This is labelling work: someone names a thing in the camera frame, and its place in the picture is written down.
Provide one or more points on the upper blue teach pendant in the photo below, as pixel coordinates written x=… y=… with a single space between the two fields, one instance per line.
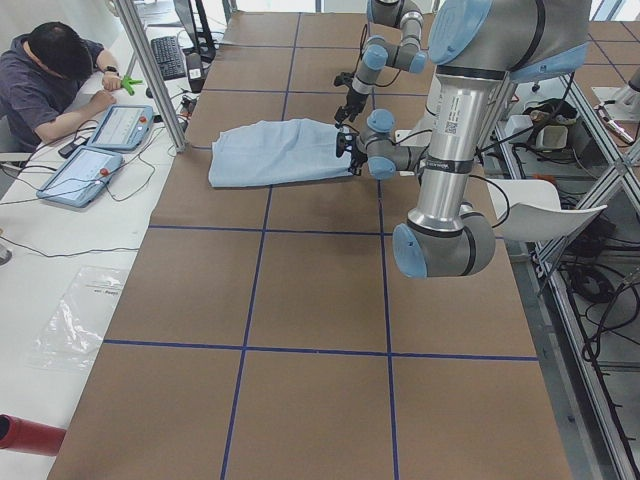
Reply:
x=122 y=128

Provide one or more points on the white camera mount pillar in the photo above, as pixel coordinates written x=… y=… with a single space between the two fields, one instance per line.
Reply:
x=416 y=141

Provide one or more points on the clear plastic bag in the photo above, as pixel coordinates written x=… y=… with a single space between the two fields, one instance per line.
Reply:
x=73 y=335

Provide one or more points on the brown paper table cover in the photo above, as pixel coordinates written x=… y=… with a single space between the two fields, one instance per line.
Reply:
x=268 y=334

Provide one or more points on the aluminium frame post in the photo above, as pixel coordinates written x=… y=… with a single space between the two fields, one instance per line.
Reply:
x=135 y=31

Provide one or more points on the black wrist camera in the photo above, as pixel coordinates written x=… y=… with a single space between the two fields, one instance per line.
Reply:
x=345 y=142
x=343 y=79

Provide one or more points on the red cylinder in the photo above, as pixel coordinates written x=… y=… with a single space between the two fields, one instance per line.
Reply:
x=26 y=436

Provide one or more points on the white chair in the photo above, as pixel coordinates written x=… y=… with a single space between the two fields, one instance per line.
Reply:
x=530 y=211

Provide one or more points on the lower blue teach pendant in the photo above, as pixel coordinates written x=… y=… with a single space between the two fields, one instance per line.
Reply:
x=82 y=177

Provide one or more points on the black keyboard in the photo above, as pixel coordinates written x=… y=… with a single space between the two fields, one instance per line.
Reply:
x=169 y=57

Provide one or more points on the blue teach pendant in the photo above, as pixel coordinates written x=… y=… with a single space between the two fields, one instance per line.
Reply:
x=122 y=128
x=82 y=177

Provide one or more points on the seated person in navy shirt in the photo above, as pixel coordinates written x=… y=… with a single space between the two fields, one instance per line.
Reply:
x=41 y=74

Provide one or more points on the light blue button shirt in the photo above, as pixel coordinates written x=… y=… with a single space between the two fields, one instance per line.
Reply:
x=276 y=152

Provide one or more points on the green plastic toy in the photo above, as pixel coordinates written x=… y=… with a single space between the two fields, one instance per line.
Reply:
x=128 y=83

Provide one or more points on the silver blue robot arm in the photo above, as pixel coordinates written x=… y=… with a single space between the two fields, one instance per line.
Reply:
x=376 y=53
x=474 y=46

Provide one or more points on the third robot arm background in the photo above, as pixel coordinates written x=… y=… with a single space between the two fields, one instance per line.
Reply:
x=620 y=103

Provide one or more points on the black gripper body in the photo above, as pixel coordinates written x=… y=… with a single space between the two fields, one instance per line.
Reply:
x=353 y=99
x=351 y=148

